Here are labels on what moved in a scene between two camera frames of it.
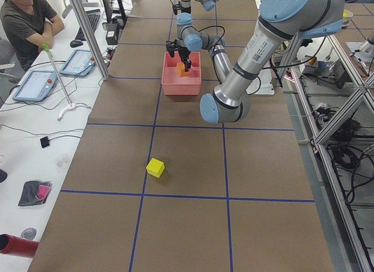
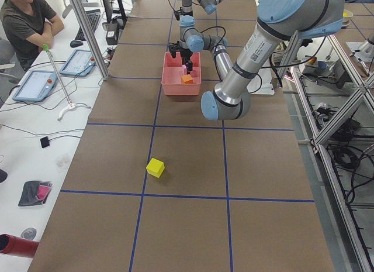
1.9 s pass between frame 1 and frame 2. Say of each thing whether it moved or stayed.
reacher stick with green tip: stayed
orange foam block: moved
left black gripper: stayed
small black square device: stayed
